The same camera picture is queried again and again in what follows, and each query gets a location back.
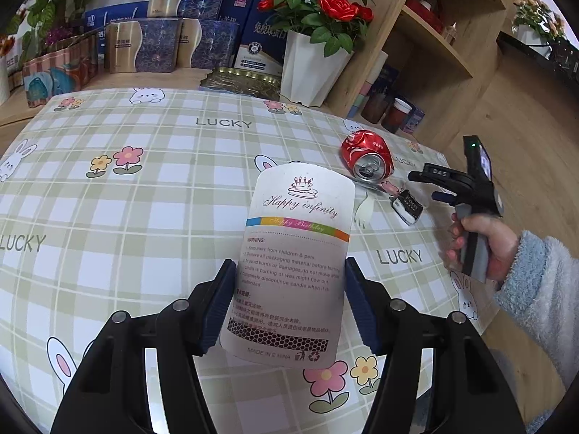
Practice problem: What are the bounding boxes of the blue gift box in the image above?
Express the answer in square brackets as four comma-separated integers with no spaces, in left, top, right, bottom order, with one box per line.
[375,65,401,100]

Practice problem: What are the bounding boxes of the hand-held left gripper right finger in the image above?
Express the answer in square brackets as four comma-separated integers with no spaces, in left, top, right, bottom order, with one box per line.
[345,258,528,434]

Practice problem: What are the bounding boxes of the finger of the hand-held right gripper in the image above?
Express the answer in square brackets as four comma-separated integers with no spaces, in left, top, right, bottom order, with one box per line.
[408,163,471,191]
[432,188,468,206]

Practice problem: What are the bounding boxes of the stack of pastel paper cups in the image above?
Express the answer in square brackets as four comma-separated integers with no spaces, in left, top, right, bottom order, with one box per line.
[350,79,374,118]

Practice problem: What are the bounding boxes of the striped colourful planter box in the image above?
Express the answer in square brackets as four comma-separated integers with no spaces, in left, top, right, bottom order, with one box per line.
[22,31,100,108]

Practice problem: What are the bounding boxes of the black shelf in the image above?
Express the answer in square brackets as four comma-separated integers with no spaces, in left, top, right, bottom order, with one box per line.
[496,31,579,77]

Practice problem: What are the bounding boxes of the person's right hand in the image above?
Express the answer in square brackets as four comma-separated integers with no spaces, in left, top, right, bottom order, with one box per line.
[445,214,521,286]

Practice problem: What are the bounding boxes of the red basket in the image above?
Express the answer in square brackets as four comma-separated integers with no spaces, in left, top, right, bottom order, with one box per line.
[405,0,446,32]

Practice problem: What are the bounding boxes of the red rose plant white pot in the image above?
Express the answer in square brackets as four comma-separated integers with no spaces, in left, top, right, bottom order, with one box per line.
[257,0,378,108]

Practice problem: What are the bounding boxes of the dark blue box red logo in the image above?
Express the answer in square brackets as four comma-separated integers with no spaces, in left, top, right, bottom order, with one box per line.
[221,0,267,32]

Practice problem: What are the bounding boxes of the blue and white box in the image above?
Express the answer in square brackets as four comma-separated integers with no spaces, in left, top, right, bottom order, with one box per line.
[235,0,290,75]

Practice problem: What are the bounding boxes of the green potted plant white pot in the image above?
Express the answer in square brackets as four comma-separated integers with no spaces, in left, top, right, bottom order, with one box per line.
[513,0,566,48]

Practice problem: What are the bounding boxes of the pink blossom artificial plant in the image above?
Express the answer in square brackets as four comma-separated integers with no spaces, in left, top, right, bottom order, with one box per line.
[9,0,152,55]

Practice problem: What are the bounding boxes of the blue carton white lettering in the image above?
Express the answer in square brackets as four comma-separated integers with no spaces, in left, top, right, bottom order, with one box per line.
[84,2,150,28]

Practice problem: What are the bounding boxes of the person's right forearm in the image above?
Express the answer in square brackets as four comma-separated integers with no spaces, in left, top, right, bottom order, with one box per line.
[495,230,579,430]

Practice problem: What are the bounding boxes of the checked rabbit-print tablecloth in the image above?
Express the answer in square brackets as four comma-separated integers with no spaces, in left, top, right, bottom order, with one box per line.
[0,87,491,421]

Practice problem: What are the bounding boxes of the small black packet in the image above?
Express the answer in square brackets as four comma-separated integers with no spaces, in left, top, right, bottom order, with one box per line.
[389,189,425,227]

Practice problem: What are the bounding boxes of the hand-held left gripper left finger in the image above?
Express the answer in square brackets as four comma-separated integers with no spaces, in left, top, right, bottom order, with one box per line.
[52,259,238,434]

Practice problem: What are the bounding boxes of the red cup white rim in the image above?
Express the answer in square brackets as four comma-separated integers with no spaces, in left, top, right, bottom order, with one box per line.
[382,97,412,134]

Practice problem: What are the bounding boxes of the gold tray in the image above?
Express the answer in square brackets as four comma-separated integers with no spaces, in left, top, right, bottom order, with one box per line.
[199,67,283,99]

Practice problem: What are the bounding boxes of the white plastic fork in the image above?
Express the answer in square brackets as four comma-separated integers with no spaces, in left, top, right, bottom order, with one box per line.
[354,192,376,229]

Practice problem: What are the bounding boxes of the brown cup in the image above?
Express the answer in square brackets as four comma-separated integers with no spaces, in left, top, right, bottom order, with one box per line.
[361,93,390,124]

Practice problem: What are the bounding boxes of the white cake-print packaging card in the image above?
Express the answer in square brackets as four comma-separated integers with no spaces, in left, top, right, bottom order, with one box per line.
[218,162,354,365]

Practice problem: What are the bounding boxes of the small purple box on shelf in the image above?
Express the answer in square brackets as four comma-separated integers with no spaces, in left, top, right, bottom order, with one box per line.
[400,107,426,135]

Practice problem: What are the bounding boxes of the crushed red soda can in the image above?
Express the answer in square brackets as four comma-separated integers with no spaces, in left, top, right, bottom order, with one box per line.
[340,130,395,184]

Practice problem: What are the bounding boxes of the wooden shelf unit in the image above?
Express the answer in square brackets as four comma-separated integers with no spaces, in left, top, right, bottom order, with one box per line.
[323,0,521,120]

